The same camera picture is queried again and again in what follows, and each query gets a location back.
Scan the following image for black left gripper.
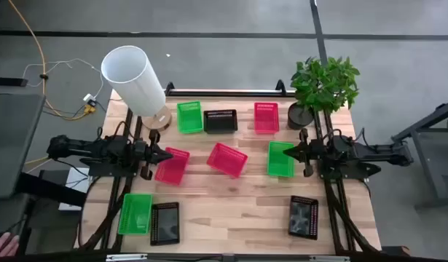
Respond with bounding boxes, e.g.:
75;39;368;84
133;129;174;181

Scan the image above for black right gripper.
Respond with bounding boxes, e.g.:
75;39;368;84
283;127;322;178

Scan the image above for red plastic basket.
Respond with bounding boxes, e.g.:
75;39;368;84
205;142;249;179
154;146;191;186
254;102;280;135

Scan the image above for green plastic basket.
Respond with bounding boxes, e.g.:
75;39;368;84
176;100;204;135
117;193;153;236
267;140;296;178

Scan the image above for black plastic basket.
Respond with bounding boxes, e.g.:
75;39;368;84
288;195;320;241
149;202;181;247
203;108;239;135

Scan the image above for green potted plant black pot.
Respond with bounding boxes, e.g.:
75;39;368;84
287;55;361;131

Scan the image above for white shade table lamp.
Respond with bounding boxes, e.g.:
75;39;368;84
101;45;173;132

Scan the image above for white box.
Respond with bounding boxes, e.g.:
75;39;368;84
58;167;90;212

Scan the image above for white power adapter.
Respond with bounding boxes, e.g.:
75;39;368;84
82;92;98;108

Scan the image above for black support beam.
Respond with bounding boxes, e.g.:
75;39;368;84
15;171;88;208

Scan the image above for grey metal stand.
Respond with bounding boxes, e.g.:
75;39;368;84
390;98;448;210

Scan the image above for grey side table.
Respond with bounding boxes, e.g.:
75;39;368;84
0;93;47;199

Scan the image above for flat black device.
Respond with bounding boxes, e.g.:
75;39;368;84
0;76;28;87

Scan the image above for person's hand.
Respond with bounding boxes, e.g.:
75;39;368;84
0;232;20;258

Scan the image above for black frame base rails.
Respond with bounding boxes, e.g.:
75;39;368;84
313;108;383;255
77;108;144;252

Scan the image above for black frame crossbar with handles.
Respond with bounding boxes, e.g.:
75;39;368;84
164;79;296;98

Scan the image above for white cable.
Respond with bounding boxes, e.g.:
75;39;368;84
22;57;105;99

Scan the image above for black frame bar silver brackets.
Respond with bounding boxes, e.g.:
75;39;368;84
0;250;448;262

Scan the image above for yellow cable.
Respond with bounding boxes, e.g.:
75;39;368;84
7;0;97;121

